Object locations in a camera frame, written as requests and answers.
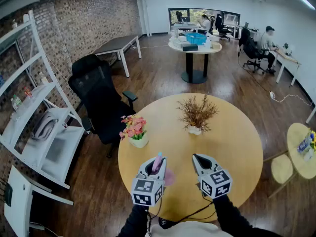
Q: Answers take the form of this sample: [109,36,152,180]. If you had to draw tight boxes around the pink flowers in white pot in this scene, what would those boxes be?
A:
[118,115,150,149]

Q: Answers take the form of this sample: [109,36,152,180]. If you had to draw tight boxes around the green capped bottle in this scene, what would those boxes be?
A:
[10,94,23,111]

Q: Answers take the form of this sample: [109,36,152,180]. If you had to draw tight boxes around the blue plastic crate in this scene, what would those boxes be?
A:
[184,32,208,45]

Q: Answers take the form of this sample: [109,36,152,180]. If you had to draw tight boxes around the window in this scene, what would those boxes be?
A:
[168,7,241,33]

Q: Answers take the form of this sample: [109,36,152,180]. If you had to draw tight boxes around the white cabinet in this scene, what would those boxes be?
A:
[3,165,75,237]

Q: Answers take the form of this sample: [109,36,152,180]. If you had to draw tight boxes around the round wooden stool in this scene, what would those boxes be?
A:
[263,150,297,198]

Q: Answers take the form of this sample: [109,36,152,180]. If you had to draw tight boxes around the round white table black base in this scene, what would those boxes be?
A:
[168,37,223,84]

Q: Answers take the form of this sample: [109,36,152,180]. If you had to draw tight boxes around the white boxes stack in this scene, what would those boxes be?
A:
[172,34,187,49]

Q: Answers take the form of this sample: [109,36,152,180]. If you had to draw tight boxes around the black box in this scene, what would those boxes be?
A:
[182,43,199,52]

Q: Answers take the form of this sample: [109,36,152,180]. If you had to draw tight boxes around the blue label water bottle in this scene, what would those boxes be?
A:
[297,133,315,154]

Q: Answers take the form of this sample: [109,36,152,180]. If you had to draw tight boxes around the pink object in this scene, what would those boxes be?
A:
[151,152,176,186]

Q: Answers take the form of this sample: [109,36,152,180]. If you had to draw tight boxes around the yellow flowers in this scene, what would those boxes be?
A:
[308,128,316,151]

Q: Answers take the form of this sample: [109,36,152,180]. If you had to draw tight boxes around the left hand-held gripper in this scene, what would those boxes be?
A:
[131,157,168,207]

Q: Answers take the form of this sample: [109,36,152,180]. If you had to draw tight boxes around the person's white top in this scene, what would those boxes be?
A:
[150,220,234,237]

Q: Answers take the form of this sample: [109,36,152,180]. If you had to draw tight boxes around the dark top desk white legs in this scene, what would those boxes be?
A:
[93,34,142,79]

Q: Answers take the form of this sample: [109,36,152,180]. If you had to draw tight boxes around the white desk wooden top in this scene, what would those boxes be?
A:
[274,48,302,87]

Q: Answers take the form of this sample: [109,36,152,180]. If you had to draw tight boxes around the white table leg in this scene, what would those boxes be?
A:
[305,104,316,124]

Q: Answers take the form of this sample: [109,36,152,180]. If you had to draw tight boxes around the small round wooden table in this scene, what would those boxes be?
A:
[286,122,316,180]

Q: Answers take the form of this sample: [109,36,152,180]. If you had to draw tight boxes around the person's right forearm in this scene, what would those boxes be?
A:
[212,195,283,237]

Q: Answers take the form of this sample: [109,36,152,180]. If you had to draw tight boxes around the white wall pipe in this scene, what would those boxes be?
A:
[140,0,152,38]

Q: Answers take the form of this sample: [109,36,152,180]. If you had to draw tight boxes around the white metal shelving rack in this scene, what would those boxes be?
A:
[0,9,86,190]

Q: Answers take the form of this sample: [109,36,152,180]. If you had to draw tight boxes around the black office chair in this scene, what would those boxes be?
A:
[237,27,270,75]
[67,53,139,158]
[214,13,232,42]

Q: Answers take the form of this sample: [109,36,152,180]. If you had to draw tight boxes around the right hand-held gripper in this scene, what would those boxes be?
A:
[192,153,234,199]

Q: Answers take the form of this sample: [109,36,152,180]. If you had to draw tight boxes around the black pouch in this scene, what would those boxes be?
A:
[158,217,175,230]

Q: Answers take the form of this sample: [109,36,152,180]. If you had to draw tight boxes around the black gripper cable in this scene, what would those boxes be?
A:
[171,191,218,223]
[146,197,163,236]

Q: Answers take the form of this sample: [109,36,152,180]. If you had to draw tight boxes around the person's left forearm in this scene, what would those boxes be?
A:
[118,204,149,237]

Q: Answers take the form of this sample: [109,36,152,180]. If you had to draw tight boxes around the grey backpack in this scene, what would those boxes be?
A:
[30,108,60,141]

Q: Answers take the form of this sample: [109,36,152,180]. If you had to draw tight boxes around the white power cable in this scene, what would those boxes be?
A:
[273,93,313,107]

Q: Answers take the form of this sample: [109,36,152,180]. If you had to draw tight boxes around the dried brown plant white pot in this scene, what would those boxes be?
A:
[176,93,220,136]

